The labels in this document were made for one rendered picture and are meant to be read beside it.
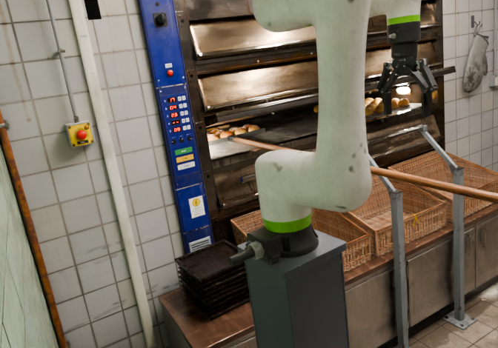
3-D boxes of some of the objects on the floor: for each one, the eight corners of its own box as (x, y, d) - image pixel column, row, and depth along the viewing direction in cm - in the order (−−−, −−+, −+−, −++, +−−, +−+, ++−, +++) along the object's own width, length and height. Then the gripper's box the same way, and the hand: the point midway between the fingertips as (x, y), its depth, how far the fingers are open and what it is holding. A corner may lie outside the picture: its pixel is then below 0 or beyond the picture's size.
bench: (176, 387, 225) (155, 293, 211) (457, 243, 334) (456, 175, 319) (219, 468, 177) (197, 354, 163) (531, 270, 285) (535, 191, 271)
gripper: (362, 48, 131) (366, 115, 136) (435, 39, 110) (436, 118, 115) (378, 47, 135) (381, 112, 139) (451, 38, 114) (451, 115, 119)
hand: (406, 111), depth 127 cm, fingers open, 13 cm apart
